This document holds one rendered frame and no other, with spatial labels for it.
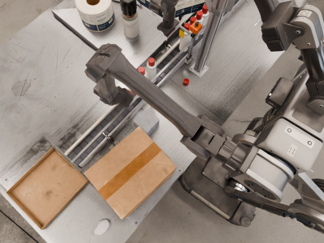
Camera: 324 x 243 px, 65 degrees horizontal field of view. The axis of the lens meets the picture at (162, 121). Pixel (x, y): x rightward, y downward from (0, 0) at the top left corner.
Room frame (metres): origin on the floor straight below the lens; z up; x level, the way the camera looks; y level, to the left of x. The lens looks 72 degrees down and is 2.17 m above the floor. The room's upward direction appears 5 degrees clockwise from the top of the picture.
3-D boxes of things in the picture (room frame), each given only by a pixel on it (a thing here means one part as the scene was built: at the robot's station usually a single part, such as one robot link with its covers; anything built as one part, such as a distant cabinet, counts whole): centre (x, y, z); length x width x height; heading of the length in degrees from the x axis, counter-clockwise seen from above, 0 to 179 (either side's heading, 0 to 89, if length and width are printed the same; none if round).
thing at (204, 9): (1.02, -0.18, 0.98); 0.05 x 0.05 x 0.20
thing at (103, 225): (-0.13, 0.24, 0.85); 0.08 x 0.07 x 0.04; 110
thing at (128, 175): (0.12, 0.11, 0.99); 0.30 x 0.24 x 0.27; 137
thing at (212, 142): (0.19, -0.14, 1.43); 0.10 x 0.05 x 0.09; 60
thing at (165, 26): (0.87, 0.01, 1.13); 0.10 x 0.07 x 0.07; 144
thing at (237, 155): (0.15, -0.21, 1.45); 0.09 x 0.08 x 0.12; 150
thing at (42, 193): (0.04, 0.54, 0.85); 0.30 x 0.26 x 0.04; 144
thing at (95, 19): (1.05, 0.44, 0.95); 0.20 x 0.20 x 0.14
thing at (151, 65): (0.67, 0.08, 0.98); 0.05 x 0.05 x 0.20
